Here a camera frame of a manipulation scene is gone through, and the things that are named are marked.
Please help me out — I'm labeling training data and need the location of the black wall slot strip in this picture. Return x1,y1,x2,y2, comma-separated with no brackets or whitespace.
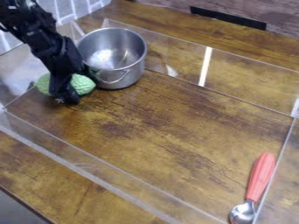
190,6,267,31

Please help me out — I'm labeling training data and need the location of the clear acrylic tray barrier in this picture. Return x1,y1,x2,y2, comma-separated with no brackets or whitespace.
0,27,299,224

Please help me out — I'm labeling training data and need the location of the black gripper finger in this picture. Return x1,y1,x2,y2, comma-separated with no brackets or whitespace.
50,73,80,105

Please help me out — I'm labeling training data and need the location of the silver metal pot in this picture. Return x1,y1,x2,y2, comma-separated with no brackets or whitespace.
78,27,147,90

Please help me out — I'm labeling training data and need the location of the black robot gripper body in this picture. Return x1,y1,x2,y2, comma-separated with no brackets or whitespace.
31,35,84,79

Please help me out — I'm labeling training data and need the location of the red handled metal spoon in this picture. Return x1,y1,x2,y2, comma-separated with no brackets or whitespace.
229,152,277,224

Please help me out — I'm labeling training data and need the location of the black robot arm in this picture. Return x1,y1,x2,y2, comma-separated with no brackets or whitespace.
0,0,84,104

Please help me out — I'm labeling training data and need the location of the green bumpy gourd toy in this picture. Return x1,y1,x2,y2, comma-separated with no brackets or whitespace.
35,73,96,96

